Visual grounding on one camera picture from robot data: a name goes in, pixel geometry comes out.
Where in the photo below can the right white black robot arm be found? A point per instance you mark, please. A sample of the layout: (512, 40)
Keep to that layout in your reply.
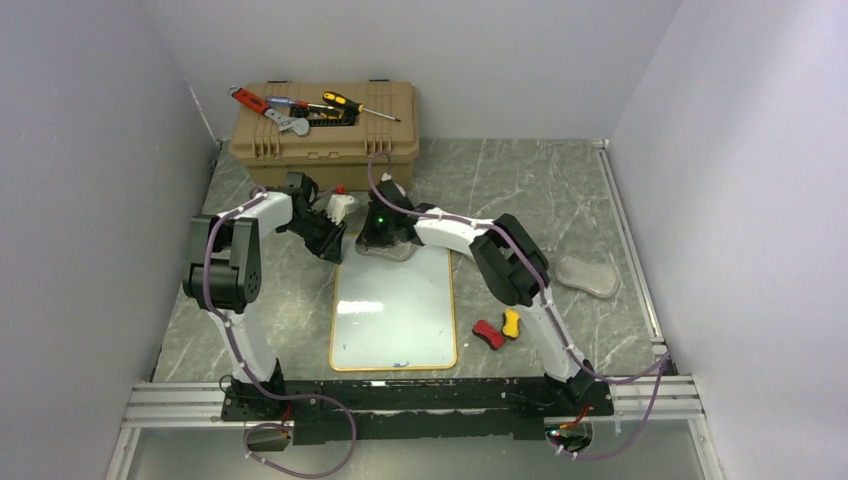
(512, 266)

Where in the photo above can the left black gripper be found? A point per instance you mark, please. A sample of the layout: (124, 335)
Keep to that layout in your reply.
(331, 247)

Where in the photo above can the red handled adjustable wrench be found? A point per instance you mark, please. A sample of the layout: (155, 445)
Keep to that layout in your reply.
(299, 126)

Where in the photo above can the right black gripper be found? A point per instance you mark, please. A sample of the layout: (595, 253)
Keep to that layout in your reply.
(370, 237)

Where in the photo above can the yellow black screwdriver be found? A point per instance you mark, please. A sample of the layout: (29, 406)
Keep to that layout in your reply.
(342, 102)

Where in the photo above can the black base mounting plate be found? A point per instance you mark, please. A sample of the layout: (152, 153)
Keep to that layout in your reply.
(334, 410)

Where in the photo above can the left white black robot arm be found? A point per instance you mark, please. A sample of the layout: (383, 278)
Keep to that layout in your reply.
(223, 273)

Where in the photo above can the tan plastic toolbox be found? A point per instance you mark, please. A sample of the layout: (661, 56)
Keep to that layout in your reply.
(342, 147)

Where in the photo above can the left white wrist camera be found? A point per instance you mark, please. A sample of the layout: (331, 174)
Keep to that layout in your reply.
(339, 206)

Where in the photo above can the blue red small screwdriver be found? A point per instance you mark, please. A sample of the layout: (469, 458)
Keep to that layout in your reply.
(282, 101)

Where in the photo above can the yellow framed whiteboard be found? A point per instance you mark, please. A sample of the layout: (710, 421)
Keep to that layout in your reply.
(393, 316)

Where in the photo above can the aluminium extrusion rail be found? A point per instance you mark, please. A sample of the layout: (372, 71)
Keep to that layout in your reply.
(154, 405)

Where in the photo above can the red bone shaped eraser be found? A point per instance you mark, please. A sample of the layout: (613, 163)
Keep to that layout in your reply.
(491, 336)

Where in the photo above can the yellow bone shaped eraser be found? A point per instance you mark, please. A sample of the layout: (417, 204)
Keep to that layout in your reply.
(511, 324)

